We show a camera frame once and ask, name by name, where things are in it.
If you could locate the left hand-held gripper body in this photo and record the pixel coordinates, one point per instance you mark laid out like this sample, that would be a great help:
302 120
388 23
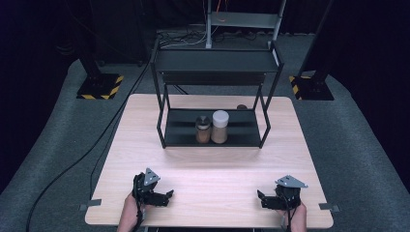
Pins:
146 185

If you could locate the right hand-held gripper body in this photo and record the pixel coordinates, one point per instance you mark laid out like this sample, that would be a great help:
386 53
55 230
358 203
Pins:
288 193

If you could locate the spice jar with silver lid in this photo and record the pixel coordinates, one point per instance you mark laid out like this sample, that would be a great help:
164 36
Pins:
203 130

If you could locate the spice jar with white lid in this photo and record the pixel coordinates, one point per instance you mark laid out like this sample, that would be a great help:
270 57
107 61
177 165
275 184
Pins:
220 127

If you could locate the black two-tier metal rack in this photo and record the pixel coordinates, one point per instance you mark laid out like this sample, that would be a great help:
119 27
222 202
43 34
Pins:
212 64

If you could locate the person's right hand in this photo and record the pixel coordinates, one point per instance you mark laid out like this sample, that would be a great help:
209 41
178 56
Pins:
295 214

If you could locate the person's left hand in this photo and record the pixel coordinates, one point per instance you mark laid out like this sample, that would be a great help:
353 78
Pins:
132 208

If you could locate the small brown round object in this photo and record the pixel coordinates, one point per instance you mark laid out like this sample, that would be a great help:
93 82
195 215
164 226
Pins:
241 106

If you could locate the black stand with striped base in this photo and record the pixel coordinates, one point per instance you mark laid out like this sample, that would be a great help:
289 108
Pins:
311 88
100 86

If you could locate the grey metal stand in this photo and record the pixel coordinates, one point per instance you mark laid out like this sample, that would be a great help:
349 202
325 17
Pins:
243 20

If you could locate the grey table bracket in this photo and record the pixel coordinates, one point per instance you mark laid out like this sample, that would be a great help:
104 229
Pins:
329 207
91 204

